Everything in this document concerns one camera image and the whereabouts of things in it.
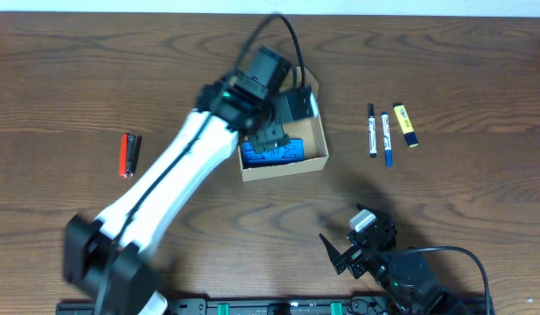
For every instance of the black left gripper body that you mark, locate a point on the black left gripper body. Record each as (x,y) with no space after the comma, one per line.
(266,137)

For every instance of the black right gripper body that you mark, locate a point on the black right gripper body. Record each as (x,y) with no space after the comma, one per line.
(356,262)

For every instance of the brown cardboard box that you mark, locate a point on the brown cardboard box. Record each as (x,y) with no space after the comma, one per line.
(315,148)

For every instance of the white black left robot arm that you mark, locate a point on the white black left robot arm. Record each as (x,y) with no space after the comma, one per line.
(108,258)

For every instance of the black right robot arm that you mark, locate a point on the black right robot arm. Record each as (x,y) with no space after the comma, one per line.
(409,282)

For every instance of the blue whiteboard marker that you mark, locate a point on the blue whiteboard marker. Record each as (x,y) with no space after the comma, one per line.
(386,140)

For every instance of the black whiteboard marker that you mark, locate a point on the black whiteboard marker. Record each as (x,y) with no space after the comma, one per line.
(371,131)

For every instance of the yellow highlighter pen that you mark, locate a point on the yellow highlighter pen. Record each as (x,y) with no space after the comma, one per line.
(405,124)

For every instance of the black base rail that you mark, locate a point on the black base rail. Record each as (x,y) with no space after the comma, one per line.
(354,305)

